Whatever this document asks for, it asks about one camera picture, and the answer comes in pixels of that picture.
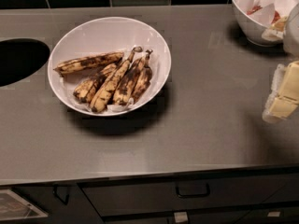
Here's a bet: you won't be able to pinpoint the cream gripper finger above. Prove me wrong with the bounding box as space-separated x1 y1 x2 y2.
262 61 299 123

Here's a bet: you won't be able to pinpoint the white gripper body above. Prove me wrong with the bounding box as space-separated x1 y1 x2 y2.
283 4 299 56

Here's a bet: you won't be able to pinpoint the long spotted banana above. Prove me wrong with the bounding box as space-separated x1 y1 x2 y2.
90 47 143 113

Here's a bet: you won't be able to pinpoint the rightmost dark banana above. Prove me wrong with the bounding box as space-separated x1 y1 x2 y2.
132 66 152 103

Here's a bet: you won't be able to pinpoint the dark spotted banana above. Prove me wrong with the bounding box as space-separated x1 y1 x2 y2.
113 49 152 105

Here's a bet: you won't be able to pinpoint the large white bowl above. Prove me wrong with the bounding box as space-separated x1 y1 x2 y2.
48 17 171 117

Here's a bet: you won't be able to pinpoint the top spotted banana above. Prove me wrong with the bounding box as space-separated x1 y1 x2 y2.
54 51 124 76

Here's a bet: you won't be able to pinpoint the left short spotted banana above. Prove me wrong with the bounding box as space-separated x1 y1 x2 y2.
73 63 117 103

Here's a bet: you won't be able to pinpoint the white paper wrappers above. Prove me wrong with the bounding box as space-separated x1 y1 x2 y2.
247 0 299 42

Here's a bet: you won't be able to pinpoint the small grey label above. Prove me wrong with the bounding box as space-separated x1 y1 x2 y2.
267 211 281 217

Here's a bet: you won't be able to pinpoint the small white label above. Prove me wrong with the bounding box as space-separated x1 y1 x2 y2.
174 212 189 224

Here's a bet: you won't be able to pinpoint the dark drawer front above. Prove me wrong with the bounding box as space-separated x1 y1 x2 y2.
81 174 299 217

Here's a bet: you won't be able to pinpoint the dark round counter hole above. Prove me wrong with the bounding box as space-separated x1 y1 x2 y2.
0 38 50 87

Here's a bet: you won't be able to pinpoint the framed glass panel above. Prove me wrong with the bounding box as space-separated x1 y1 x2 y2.
0 189 49 221

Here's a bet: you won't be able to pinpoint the black drawer handle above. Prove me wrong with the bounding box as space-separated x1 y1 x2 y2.
175 184 210 199

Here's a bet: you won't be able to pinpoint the black cabinet handle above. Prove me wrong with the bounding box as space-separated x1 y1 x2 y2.
52 185 69 205

